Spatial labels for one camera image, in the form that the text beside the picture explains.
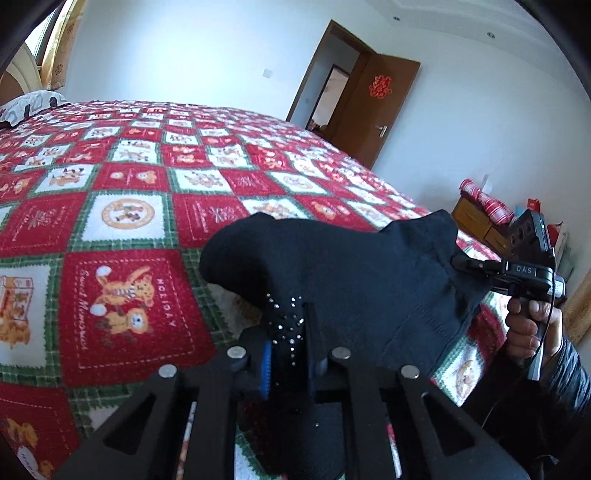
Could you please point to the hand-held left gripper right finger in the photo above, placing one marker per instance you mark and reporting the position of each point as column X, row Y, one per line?
column 310, row 332

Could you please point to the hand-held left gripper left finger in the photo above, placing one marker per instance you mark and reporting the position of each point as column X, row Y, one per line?
column 266, row 369

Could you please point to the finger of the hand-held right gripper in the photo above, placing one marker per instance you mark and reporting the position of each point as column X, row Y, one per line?
column 475, row 265

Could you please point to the dark pants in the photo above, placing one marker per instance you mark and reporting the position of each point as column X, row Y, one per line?
column 360, row 277

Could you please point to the person's right forearm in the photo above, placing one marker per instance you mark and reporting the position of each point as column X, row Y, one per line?
column 568, row 383

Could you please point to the person's right hand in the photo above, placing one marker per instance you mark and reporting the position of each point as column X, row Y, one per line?
column 519, row 327

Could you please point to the wooden cabinet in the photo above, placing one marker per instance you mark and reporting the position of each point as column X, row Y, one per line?
column 475, row 221

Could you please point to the red striped cloth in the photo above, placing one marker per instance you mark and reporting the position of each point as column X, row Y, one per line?
column 489, row 203

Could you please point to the wooden board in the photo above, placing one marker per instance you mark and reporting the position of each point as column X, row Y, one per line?
column 579, row 309

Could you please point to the brown wooden door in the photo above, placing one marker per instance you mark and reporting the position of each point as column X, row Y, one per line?
column 369, row 120

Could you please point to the red checked printed blanket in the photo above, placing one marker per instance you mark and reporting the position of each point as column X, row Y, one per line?
column 138, row 221

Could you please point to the red paper door decoration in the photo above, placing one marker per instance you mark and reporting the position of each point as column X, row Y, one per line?
column 380, row 86

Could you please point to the grey patterned pillow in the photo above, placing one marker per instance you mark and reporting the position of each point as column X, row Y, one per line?
column 27, row 104

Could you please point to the golden curtain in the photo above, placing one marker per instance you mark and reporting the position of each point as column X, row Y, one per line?
column 62, row 46

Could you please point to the cream round wooden headboard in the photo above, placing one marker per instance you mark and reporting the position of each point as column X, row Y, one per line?
column 18, row 78

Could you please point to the window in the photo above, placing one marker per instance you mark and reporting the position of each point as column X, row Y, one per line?
column 41, row 32

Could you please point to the brown door frame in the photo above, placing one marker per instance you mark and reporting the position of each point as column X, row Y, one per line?
column 304, row 92

